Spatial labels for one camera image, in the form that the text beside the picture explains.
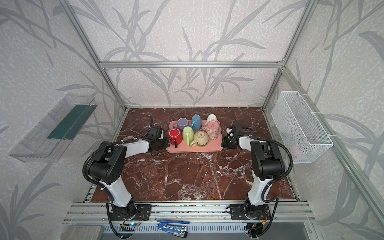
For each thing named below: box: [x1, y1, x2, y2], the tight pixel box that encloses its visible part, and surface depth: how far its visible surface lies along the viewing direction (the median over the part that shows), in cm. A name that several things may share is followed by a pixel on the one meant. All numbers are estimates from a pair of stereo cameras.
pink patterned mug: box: [203, 121, 220, 141], surface depth 98 cm
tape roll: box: [123, 136, 136, 143], surface depth 104 cm
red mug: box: [168, 128, 183, 148], surface depth 96 cm
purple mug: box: [172, 117, 189, 131], surface depth 104 cm
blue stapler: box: [157, 219, 190, 239], surface depth 69 cm
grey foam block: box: [60, 224, 104, 240], surface depth 68 cm
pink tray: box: [166, 120, 223, 153], surface depth 99 cm
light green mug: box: [182, 126, 194, 147], surface depth 96 cm
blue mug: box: [191, 114, 202, 131], surface depth 104 cm
